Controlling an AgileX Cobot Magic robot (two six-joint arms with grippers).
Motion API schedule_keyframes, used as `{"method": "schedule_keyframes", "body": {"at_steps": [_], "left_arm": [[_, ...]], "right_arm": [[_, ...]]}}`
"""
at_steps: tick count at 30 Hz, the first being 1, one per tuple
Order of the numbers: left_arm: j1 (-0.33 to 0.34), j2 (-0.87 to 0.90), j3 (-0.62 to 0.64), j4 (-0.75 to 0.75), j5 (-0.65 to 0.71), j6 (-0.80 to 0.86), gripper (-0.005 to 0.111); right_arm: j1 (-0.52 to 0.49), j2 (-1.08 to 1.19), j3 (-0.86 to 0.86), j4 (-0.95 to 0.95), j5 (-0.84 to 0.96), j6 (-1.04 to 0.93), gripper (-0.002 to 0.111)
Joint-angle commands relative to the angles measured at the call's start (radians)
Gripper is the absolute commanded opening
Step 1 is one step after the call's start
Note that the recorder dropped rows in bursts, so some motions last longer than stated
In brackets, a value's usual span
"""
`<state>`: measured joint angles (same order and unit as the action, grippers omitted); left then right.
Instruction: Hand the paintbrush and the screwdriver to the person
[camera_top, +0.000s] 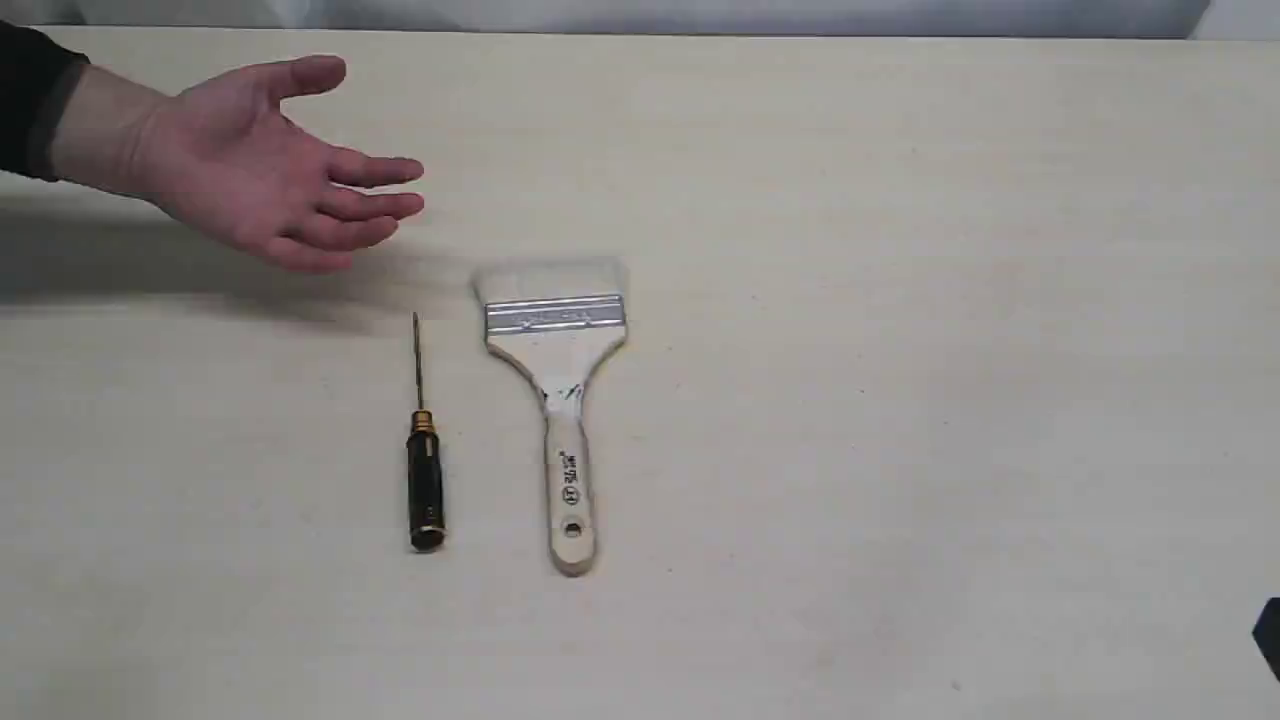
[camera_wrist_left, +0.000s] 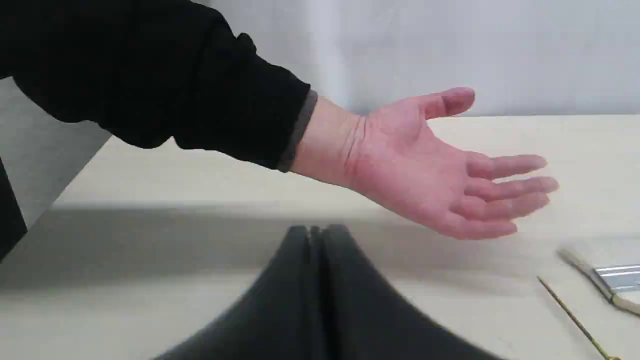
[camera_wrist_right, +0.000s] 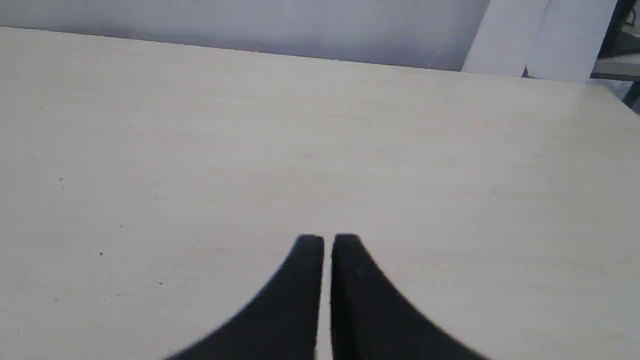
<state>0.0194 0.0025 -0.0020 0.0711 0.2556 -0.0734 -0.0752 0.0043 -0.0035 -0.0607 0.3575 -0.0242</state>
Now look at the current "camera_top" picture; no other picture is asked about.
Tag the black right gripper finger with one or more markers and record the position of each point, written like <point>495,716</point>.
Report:
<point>1266,635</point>

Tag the forearm in black sleeve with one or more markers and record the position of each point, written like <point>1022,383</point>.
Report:
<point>65,119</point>

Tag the bare open human hand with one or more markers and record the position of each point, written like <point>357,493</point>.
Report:
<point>223,159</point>

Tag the wide wooden paint brush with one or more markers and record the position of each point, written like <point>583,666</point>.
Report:
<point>556,322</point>

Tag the black gold handled screwdriver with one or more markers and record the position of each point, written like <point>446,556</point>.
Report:
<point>425,477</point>

